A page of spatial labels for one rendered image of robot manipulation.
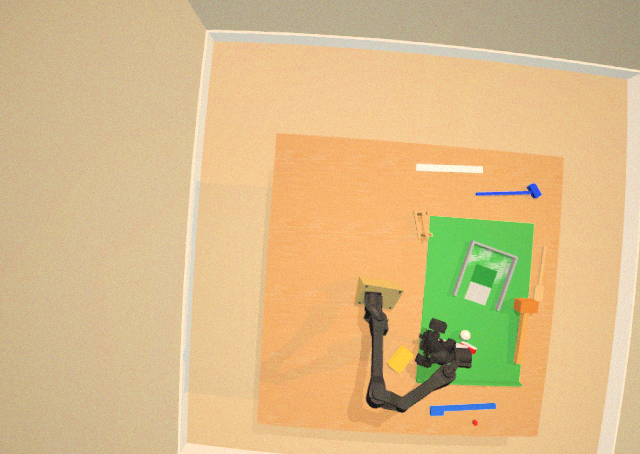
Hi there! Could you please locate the white flat bar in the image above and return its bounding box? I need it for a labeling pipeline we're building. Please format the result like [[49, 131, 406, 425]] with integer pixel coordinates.
[[416, 164, 483, 173]]

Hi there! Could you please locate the orange putter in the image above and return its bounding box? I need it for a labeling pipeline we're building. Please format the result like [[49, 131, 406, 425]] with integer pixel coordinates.
[[513, 298, 539, 364]]

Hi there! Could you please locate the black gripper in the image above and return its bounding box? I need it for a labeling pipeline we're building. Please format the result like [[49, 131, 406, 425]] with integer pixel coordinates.
[[415, 318, 447, 368]]

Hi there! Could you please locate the green flat mat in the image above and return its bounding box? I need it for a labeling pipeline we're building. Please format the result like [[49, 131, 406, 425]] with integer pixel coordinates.
[[420, 216, 535, 382]]

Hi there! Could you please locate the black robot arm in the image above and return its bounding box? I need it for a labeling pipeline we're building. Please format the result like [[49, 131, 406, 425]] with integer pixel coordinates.
[[363, 291, 472, 413]]

